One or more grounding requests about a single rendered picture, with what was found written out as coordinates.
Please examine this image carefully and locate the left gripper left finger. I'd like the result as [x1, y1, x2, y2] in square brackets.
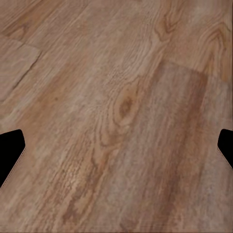
[0, 129, 25, 187]

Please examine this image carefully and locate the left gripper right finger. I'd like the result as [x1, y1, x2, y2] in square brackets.
[217, 129, 233, 168]

